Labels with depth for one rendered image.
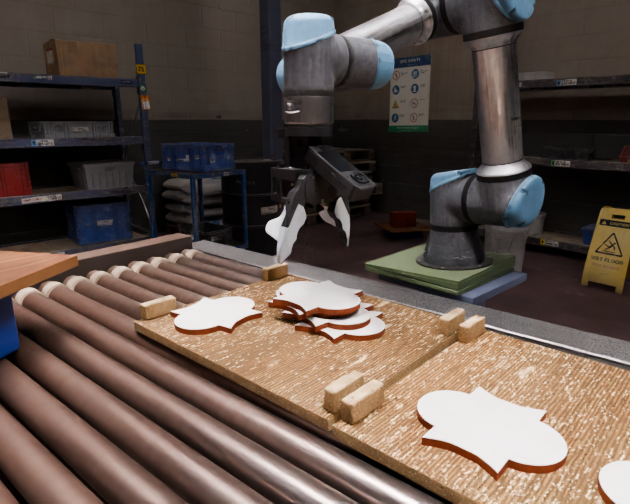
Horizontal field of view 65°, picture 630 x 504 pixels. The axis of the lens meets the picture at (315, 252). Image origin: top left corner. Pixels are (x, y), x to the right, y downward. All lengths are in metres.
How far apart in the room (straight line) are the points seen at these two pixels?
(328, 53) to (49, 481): 0.61
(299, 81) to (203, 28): 5.50
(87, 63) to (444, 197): 4.05
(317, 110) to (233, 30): 5.72
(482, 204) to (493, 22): 0.37
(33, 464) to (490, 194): 0.95
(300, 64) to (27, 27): 4.83
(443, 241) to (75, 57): 4.07
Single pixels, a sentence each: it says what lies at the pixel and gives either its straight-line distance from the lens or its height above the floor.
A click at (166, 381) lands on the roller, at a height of 0.91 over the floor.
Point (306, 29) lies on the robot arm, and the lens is 0.75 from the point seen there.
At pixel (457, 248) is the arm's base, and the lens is 1.24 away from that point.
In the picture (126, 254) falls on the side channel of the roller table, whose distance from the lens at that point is 1.26.
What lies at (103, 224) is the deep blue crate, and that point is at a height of 0.31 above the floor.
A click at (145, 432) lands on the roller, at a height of 0.92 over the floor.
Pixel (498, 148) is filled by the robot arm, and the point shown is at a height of 1.19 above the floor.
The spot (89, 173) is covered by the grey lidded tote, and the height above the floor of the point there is 0.79.
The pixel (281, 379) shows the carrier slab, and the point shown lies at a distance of 0.64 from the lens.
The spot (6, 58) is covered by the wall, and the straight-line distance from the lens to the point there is 5.40.
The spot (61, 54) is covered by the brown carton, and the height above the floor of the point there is 1.77.
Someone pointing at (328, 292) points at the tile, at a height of 0.98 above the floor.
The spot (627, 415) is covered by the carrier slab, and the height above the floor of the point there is 0.94.
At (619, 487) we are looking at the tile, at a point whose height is 0.95.
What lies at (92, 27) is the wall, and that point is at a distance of 5.66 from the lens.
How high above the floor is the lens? 1.25
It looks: 15 degrees down
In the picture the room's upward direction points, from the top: straight up
